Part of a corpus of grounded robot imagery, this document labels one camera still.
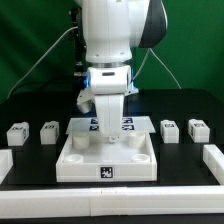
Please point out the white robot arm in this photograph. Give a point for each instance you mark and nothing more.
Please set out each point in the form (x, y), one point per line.
(111, 28)

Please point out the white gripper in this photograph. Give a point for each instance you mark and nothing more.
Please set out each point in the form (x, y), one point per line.
(109, 86)

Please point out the white square tabletop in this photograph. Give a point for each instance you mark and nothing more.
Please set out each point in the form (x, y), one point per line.
(87, 157)

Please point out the black camera stand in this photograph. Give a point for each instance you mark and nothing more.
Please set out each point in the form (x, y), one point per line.
(75, 14)

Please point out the white sheet with tags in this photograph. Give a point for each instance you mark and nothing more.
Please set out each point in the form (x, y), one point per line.
(128, 124)

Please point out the white U-shaped obstacle fence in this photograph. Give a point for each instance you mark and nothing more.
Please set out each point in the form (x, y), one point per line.
(190, 182)

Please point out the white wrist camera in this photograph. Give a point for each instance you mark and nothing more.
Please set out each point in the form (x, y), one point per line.
(85, 100)

